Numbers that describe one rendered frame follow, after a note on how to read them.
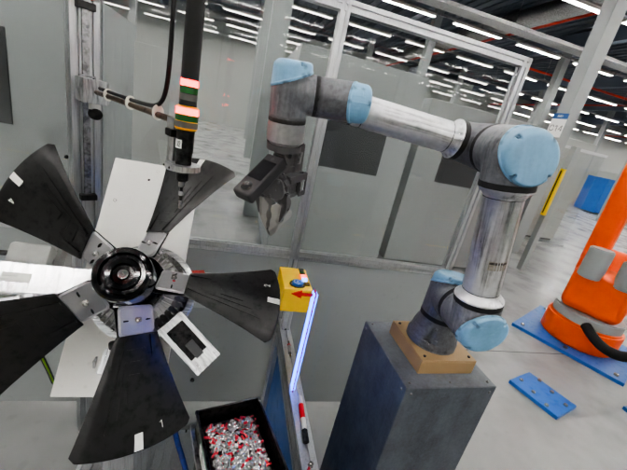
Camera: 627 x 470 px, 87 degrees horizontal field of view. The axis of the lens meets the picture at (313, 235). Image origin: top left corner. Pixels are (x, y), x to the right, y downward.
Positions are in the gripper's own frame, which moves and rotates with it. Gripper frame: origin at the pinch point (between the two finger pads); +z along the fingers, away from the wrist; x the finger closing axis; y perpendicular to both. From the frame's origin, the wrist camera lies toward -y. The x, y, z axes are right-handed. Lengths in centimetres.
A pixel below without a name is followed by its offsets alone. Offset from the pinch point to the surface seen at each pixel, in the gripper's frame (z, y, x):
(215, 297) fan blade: 15.8, -11.1, 4.8
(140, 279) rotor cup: 11.0, -22.2, 15.6
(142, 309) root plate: 19.6, -22.4, 16.0
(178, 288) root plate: 14.6, -15.9, 11.5
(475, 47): -50, 118, -5
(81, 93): -16, -3, 75
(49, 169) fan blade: -6, -25, 43
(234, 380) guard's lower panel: 124, 36, 42
